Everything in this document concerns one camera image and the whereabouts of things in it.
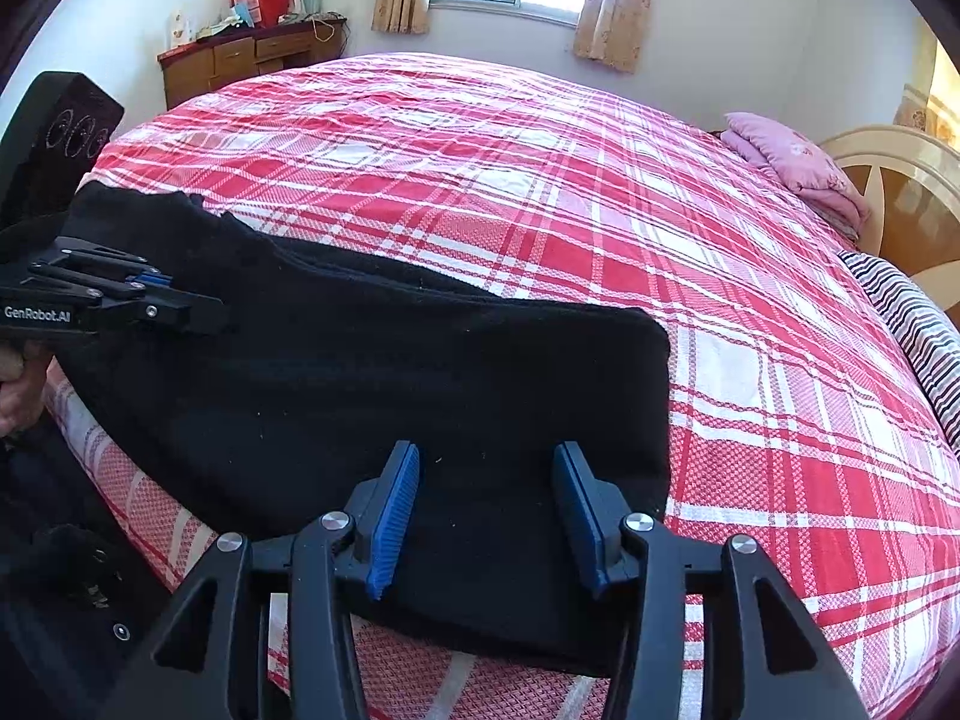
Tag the person's left hand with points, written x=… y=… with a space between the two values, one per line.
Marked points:
x=15 y=397

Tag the wooden desk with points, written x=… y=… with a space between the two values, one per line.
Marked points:
x=225 y=60

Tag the pale paper bag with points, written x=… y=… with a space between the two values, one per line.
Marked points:
x=304 y=0

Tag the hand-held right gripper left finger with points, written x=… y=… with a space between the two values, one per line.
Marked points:
x=390 y=525

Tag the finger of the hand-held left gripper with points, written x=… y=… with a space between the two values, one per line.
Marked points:
x=112 y=262
x=180 y=313

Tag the light blue box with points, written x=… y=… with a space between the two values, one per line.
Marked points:
x=244 y=13

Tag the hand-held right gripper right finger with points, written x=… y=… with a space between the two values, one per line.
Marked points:
x=581 y=532

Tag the white printed box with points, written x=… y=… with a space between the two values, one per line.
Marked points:
x=180 y=28

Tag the striped pillow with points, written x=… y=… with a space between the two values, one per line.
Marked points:
x=915 y=330

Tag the yellow curtain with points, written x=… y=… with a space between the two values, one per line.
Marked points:
x=934 y=105

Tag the folded pink quilt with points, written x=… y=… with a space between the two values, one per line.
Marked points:
x=795 y=157

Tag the black pants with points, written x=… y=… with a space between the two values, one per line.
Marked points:
x=375 y=390

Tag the cream and wood headboard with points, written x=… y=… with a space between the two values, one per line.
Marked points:
x=907 y=217

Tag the bed with red plaid sheet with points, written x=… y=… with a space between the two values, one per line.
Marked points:
x=600 y=240

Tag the black folding chair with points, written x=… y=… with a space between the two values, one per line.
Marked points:
x=52 y=135

